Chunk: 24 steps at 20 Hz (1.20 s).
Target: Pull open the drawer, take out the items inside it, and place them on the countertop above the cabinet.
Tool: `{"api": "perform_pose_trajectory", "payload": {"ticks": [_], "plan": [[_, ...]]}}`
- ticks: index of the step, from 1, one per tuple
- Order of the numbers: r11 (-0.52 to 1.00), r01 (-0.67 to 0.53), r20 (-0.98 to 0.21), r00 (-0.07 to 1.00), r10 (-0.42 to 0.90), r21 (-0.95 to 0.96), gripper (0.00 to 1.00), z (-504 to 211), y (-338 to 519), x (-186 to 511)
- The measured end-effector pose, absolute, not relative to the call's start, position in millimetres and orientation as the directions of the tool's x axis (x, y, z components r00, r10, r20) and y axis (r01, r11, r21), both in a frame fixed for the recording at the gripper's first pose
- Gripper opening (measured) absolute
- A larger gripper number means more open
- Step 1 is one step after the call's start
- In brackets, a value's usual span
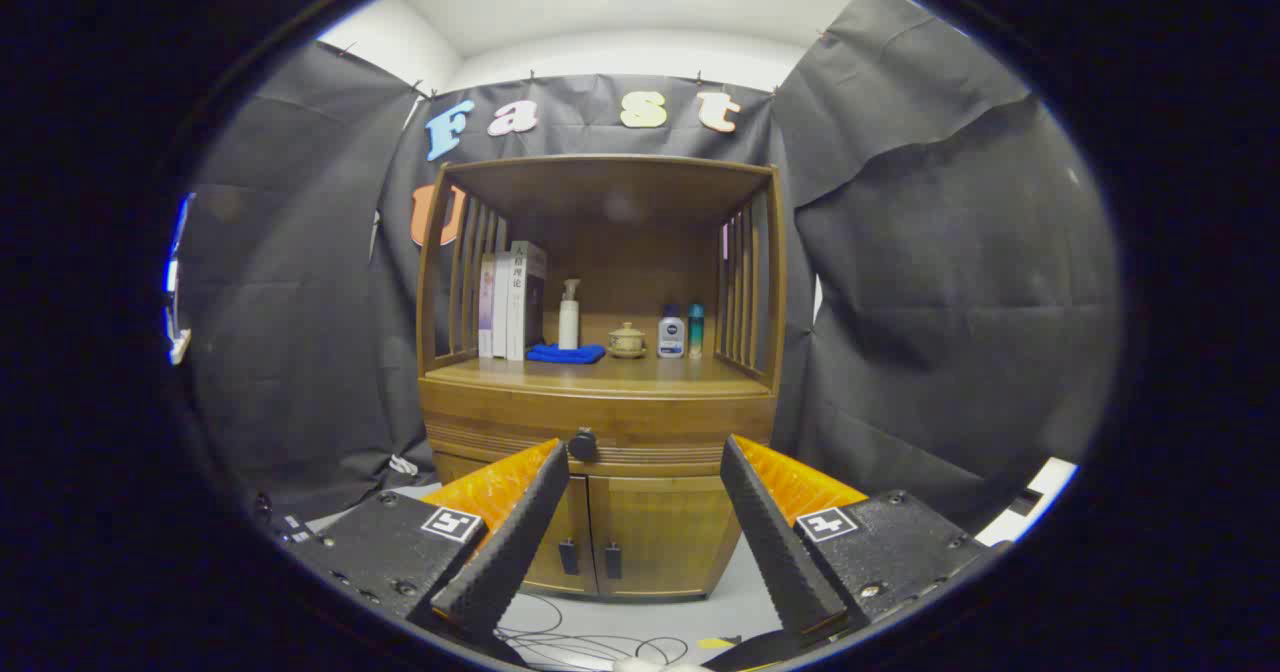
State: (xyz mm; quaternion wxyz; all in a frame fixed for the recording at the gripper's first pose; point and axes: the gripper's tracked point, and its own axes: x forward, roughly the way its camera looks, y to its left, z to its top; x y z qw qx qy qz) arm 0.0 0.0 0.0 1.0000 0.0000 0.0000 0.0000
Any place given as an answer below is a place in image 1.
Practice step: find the yellow tape strip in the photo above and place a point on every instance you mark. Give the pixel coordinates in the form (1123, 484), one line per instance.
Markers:
(715, 642)

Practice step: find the teal bottle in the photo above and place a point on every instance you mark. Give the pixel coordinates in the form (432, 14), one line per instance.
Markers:
(695, 332)

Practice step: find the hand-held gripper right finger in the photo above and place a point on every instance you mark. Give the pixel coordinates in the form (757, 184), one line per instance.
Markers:
(780, 552)

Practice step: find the pale purple book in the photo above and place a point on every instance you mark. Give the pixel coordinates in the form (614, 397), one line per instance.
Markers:
(485, 307)

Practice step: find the white lotion bottle blue cap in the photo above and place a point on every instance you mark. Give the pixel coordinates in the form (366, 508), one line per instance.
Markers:
(671, 337)

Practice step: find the beige lidded tea cup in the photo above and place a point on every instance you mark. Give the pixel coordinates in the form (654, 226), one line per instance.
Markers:
(627, 342)

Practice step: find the wooden countertop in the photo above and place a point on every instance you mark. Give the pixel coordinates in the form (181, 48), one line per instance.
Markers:
(640, 374)

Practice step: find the thin white book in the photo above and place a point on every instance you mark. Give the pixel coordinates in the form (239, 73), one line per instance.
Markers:
(501, 307)

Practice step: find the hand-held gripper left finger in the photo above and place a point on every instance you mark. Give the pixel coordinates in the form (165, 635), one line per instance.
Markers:
(510, 552)

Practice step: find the white pump bottle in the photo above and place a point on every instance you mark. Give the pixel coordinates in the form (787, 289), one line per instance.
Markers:
(568, 327)

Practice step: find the wooden cabinet door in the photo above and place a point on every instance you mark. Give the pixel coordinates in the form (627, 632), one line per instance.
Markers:
(660, 532)
(577, 512)

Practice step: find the white book with dark cover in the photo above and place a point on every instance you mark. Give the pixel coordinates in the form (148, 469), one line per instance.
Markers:
(520, 302)

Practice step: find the black device box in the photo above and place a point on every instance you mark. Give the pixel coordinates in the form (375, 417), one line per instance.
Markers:
(290, 527)

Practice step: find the wooden cabinet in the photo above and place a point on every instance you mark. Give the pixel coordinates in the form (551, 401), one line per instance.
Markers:
(640, 252)

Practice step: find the wooden drawer with black knob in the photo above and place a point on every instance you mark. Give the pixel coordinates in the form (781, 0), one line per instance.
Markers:
(650, 417)

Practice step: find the blue cloth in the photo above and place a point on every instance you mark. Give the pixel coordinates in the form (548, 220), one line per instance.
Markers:
(565, 354)

